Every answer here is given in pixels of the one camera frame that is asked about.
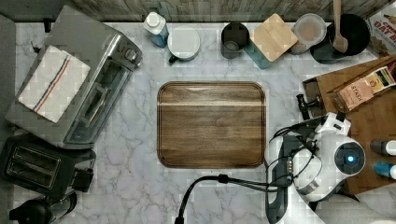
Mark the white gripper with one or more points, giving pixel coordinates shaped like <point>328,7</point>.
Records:
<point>334,122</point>

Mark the wooden drawer box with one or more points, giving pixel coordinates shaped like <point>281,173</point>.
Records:
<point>374,120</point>

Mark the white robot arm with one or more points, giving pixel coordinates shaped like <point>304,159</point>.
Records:
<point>305,164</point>

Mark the grey spice shaker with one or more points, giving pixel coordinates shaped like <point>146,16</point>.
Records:
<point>384,147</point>

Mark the blue spice shaker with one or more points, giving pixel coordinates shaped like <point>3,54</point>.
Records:
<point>385,169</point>

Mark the wooden spoon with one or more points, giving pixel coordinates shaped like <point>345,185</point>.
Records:
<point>339,42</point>

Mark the black utensil holder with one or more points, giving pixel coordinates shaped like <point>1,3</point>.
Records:
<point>354,29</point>

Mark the glass jar clear lid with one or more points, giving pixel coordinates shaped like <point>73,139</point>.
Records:
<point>310,30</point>

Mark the teal canister wooden lid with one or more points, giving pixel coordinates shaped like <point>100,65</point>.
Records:
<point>270,40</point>

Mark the cereal box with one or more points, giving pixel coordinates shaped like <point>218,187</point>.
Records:
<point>383,31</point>

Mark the dark grey tumbler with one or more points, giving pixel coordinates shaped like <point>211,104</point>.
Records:
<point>234,37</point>

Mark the wooden cutting board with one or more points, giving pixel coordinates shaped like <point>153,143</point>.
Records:
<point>211,124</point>

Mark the green mug white lid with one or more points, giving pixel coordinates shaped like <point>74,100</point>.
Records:
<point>183,43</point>

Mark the blue bottle white cap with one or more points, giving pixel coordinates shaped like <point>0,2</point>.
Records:
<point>156,26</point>

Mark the silver toaster oven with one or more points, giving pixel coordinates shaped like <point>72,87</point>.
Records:
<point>112,57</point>

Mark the folded white striped towel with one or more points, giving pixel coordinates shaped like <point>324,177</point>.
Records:
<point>54,84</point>

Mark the black two-slot toaster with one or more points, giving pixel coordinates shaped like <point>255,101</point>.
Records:
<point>32,163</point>

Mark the black kettle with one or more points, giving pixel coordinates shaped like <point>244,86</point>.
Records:
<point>44,209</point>

